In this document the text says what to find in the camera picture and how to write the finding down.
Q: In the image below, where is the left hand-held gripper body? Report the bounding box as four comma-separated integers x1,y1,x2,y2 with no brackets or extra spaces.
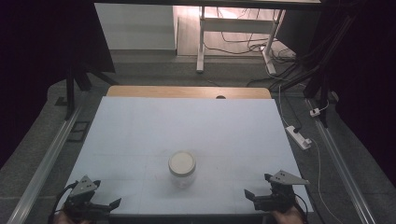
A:
64,175,111,220

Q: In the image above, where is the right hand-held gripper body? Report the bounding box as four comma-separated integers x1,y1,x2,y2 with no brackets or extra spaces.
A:
253,170,311,213

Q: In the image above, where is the clear glass jar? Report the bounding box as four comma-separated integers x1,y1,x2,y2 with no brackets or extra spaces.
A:
169,167,197,189

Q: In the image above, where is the round white jar lid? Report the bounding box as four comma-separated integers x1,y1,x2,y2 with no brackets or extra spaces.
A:
168,150,197,178

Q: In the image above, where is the person's right hand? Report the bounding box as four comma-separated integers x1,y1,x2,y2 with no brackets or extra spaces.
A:
270,205,305,224

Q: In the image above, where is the person's left hand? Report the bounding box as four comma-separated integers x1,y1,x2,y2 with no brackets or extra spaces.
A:
52,209,92,224

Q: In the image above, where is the white power strip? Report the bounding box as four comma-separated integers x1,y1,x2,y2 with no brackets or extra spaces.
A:
285,125,313,151

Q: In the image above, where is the white foam sheet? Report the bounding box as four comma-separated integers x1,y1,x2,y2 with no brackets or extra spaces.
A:
53,95,314,217

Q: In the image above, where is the black metal stand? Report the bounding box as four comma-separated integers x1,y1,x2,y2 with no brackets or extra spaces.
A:
270,13,358,129
64,60,120,121

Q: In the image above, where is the wooden table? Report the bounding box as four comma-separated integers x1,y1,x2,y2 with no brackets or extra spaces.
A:
106,85,273,100

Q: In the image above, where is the dark curtain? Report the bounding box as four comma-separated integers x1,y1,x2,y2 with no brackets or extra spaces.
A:
314,0,396,178
0,0,116,169

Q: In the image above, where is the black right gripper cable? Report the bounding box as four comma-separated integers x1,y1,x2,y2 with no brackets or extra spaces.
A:
293,192,310,220

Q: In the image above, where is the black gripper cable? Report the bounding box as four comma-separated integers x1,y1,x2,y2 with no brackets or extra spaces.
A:
293,192,310,220
47,181,78,224

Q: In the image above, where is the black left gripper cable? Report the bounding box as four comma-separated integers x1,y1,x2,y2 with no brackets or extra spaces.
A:
47,181,78,224

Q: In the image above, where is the aluminium rail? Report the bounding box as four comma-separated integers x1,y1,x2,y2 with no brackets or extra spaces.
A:
305,98,378,224
6,105,84,224

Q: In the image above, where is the thin white cable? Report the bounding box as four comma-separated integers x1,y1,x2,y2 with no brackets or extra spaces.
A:
278,83,339,224

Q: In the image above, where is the black rectangular floor frame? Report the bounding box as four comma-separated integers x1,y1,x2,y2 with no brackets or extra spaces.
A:
66,120,92,144

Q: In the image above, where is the bundle of black floor cables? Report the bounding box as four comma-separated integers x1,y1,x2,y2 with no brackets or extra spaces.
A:
204,7,297,64

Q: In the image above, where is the white desk frame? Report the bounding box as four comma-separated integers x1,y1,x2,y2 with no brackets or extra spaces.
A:
195,6,286,76

